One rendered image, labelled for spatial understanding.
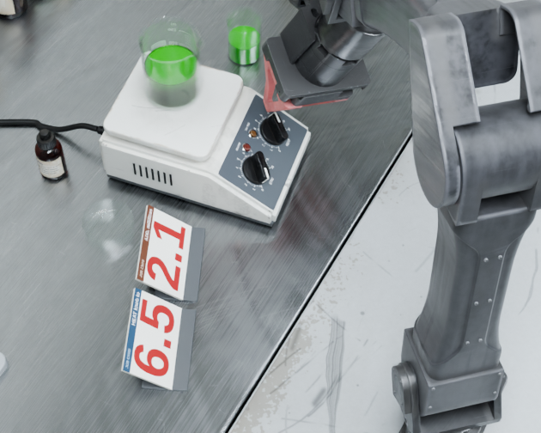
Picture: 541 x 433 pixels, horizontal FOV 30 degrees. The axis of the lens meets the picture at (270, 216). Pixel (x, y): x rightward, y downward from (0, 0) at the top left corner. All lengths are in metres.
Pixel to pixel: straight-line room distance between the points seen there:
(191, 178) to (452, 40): 0.47
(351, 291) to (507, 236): 0.36
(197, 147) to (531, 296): 0.38
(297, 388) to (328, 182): 0.25
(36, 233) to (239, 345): 0.26
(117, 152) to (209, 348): 0.23
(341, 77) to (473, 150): 0.36
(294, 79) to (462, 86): 0.36
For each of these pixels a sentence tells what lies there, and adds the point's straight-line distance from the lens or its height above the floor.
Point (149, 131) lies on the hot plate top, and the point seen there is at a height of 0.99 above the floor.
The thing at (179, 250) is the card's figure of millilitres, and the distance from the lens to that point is 1.08.
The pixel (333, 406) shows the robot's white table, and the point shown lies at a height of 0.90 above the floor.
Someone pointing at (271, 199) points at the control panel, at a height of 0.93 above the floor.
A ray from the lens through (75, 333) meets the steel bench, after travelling 1.06.
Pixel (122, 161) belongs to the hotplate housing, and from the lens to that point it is 1.11.
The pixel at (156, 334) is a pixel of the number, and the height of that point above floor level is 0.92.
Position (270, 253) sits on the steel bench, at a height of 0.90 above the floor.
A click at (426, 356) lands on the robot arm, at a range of 0.86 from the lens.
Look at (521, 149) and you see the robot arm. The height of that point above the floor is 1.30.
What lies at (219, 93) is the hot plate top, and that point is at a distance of 1.11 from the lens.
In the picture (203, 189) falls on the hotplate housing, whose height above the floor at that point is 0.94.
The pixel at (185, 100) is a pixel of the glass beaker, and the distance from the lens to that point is 1.09.
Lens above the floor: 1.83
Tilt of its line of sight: 56 degrees down
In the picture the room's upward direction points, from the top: 2 degrees clockwise
